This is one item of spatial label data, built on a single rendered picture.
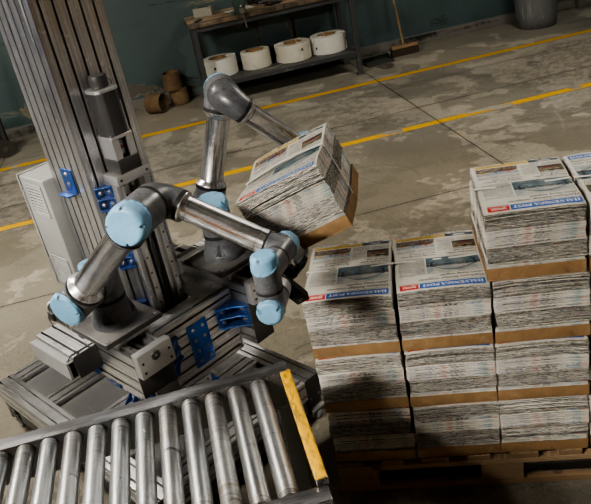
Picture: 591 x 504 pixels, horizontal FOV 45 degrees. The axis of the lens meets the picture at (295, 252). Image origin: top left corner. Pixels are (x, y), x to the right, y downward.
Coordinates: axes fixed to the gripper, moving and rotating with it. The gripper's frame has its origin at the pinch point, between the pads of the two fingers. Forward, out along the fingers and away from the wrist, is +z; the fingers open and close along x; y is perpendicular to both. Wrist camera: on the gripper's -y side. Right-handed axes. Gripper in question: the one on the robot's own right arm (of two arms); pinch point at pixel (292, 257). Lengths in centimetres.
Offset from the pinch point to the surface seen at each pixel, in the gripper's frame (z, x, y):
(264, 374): -35.3, 11.9, -14.0
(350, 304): -2.8, -8.8, -21.6
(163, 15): 608, 223, 83
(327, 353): -2.9, 7.2, -34.8
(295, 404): -51, 0, -16
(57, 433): -56, 62, 6
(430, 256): 19.4, -33.4, -28.6
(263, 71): 570, 147, -21
